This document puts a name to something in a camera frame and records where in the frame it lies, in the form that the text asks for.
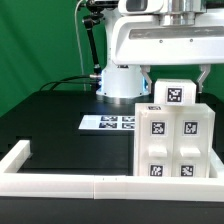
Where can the white flat panel four tags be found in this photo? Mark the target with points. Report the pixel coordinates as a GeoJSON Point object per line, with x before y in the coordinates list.
{"type": "Point", "coordinates": [107, 122]}

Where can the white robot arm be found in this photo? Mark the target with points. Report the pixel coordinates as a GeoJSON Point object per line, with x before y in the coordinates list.
{"type": "Point", "coordinates": [168, 13]}

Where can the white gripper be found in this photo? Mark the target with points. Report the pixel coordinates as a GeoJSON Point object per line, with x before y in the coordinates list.
{"type": "Point", "coordinates": [140, 40]}

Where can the black articulated camera mount arm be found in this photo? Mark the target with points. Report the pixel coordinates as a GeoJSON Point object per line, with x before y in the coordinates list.
{"type": "Point", "coordinates": [89, 22]}

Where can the white box with tags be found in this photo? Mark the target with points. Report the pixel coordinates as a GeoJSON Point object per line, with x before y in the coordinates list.
{"type": "Point", "coordinates": [175, 92]}

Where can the white small door panel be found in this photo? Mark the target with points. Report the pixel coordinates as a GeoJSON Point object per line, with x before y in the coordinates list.
{"type": "Point", "coordinates": [154, 134]}

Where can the white U-shaped frame fence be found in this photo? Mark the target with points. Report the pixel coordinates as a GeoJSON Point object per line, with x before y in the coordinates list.
{"type": "Point", "coordinates": [16, 184]}

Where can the white cabinet body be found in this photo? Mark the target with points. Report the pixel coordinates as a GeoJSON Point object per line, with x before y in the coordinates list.
{"type": "Point", "coordinates": [178, 110]}

